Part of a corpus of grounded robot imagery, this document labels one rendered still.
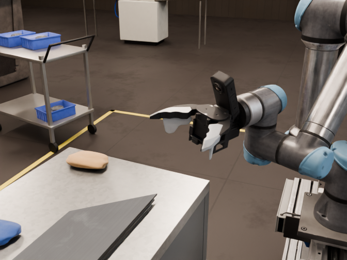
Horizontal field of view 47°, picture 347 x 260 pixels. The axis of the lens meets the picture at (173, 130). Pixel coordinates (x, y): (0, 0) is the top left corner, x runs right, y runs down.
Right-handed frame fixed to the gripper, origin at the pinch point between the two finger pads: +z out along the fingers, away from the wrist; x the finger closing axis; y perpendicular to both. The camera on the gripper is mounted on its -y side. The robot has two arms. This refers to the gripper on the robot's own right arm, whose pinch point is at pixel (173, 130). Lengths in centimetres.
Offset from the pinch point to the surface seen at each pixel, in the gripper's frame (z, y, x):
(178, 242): -18, 50, 11
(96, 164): -17, 45, 53
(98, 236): 4.2, 41.3, 19.8
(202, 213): -36, 54, 17
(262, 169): -218, 161, 100
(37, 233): 15, 46, 34
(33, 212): 11, 47, 44
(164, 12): -506, 162, 556
